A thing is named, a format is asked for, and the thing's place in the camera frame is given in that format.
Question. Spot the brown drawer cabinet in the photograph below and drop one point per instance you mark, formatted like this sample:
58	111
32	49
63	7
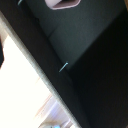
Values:
83	33

